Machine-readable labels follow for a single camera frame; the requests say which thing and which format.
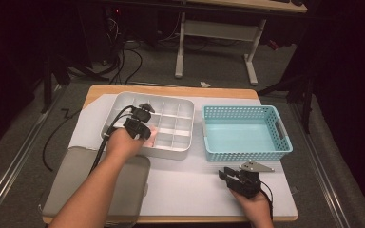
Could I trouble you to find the light blue perforated basket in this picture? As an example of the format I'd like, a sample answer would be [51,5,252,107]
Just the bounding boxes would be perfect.
[202,104,294,162]

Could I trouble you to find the translucent grey box lid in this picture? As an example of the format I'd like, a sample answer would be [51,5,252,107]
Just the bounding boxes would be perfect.
[38,145,151,227]

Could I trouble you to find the white divided storage box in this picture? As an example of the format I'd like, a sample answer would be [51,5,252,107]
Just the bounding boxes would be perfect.
[100,91,196,161]

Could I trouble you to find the hand-held gripper cable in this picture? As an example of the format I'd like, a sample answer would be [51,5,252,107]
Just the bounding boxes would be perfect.
[259,180,274,221]
[89,104,136,175]

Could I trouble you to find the person's left hand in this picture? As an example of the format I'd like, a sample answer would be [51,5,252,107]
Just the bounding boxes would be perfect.
[105,126,158,164]

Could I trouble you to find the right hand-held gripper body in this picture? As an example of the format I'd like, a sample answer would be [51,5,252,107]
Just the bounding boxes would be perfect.
[228,161,275,200]

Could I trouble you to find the thin black floor cable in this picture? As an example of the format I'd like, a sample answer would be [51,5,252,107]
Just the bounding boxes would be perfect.
[42,108,82,175]

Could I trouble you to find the black floor cable bundle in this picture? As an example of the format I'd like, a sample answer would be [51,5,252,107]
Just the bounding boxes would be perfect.
[106,17,144,86]

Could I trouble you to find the metal floor rail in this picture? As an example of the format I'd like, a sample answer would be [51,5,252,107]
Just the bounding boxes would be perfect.
[289,103,353,228]
[0,86,65,222]

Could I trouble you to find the person's right hand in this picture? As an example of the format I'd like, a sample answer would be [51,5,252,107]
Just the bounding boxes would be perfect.
[231,189,274,228]

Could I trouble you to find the right hand-held gripper cable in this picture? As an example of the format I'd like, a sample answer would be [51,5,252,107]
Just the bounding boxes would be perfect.
[259,180,274,221]

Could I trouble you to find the white table cover sheet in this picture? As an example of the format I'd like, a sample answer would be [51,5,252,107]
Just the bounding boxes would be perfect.
[67,93,298,218]

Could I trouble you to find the pink sock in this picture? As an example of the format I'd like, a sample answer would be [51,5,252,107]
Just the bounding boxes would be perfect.
[144,125,159,149]

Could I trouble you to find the black metal stand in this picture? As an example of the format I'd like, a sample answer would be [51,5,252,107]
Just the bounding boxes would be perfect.
[258,72,317,134]
[41,53,110,114]

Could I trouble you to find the dark equipment with red light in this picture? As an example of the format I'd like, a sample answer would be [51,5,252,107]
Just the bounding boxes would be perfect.
[103,4,127,65]

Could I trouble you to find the white-framed desk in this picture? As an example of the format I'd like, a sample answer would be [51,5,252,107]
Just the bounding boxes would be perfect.
[174,0,308,86]

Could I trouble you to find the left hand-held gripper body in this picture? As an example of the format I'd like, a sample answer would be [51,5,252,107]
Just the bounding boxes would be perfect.
[123,103,156,141]

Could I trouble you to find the left hand-held gripper cable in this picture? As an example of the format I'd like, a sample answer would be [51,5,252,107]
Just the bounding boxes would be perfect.
[89,104,136,175]

